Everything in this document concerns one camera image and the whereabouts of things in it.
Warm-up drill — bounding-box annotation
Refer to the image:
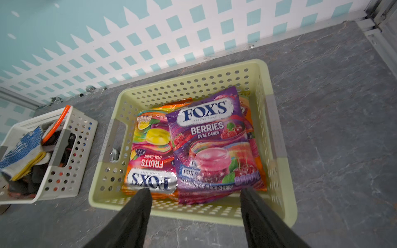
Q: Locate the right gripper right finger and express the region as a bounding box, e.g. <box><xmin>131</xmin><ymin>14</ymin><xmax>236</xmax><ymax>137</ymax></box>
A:
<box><xmin>240</xmin><ymin>187</ymin><xmax>309</xmax><ymax>248</ymax></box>

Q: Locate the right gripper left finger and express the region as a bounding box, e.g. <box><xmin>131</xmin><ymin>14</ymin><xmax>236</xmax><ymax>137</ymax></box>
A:
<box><xmin>85</xmin><ymin>189</ymin><xmax>153</xmax><ymax>248</ymax></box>

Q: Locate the orange Fox's fruits bag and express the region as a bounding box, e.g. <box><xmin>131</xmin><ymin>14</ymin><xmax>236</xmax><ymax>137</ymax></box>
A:
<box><xmin>122</xmin><ymin>98</ymin><xmax>193</xmax><ymax>201</ymax></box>

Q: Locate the purple Fox's berries bag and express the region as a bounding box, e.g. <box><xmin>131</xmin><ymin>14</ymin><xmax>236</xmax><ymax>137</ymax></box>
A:
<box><xmin>166</xmin><ymin>86</ymin><xmax>266</xmax><ymax>205</ymax></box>

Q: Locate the orange white candy bag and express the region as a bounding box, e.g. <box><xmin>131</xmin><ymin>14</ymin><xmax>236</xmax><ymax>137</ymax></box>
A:
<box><xmin>239</xmin><ymin>96</ymin><xmax>267</xmax><ymax>192</ymax></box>

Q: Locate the white plastic basket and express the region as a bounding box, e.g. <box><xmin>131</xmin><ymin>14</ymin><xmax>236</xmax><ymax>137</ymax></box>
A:
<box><xmin>1</xmin><ymin>106</ymin><xmax>98</xmax><ymax>205</ymax></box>

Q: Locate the green plastic basket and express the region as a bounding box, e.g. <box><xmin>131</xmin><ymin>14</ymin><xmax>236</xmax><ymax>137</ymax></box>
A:
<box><xmin>88</xmin><ymin>60</ymin><xmax>298</xmax><ymax>226</ymax></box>

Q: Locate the metal fitting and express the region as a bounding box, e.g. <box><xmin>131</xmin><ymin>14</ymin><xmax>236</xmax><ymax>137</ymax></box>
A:
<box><xmin>109</xmin><ymin>148</ymin><xmax>120</xmax><ymax>163</ymax></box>

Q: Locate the blue white work glove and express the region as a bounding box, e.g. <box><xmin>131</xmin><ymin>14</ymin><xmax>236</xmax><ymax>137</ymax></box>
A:
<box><xmin>1</xmin><ymin>126</ymin><xmax>51</xmax><ymax>181</ymax></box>

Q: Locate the orange tube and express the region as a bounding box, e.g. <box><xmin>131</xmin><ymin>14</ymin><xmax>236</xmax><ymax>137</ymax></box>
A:
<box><xmin>41</xmin><ymin>105</ymin><xmax>71</xmax><ymax>145</ymax></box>

